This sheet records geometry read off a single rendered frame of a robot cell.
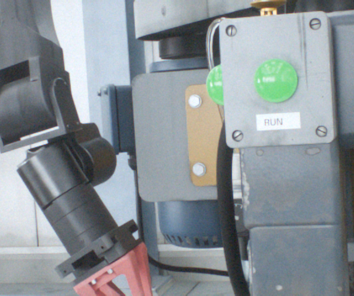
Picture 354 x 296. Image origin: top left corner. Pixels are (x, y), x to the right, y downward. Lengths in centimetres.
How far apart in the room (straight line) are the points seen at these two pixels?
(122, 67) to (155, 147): 456
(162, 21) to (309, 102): 49
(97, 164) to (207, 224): 24
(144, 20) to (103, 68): 456
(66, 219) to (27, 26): 20
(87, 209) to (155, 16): 33
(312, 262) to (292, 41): 17
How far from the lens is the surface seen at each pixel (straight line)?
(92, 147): 89
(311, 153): 62
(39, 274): 641
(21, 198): 641
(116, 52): 562
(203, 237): 107
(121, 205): 565
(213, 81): 59
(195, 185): 104
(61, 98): 83
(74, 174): 83
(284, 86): 56
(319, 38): 57
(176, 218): 109
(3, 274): 653
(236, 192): 84
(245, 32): 58
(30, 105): 82
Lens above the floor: 127
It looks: 3 degrees down
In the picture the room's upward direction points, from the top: 4 degrees counter-clockwise
